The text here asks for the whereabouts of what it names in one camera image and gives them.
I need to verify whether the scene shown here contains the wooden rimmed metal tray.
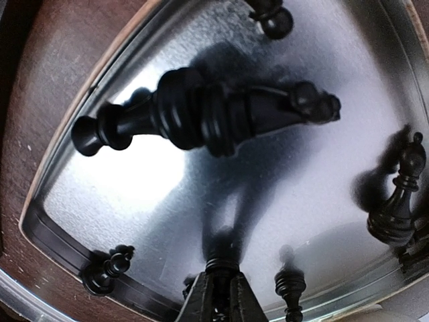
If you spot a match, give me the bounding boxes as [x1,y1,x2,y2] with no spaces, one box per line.
[20,1,428,321]

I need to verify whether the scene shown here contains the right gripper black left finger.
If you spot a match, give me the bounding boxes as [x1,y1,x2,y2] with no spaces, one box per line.
[176,272,214,322]

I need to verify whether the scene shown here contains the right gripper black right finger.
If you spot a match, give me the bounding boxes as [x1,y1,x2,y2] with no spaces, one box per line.
[230,272,268,322]

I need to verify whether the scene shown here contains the black chess pawn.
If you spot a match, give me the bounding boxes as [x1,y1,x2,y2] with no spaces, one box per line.
[205,256,240,285]
[80,246,135,297]
[245,0,294,40]

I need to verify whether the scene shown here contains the black chess bishop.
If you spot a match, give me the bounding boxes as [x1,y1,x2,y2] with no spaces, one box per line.
[274,245,306,322]
[367,131,426,248]

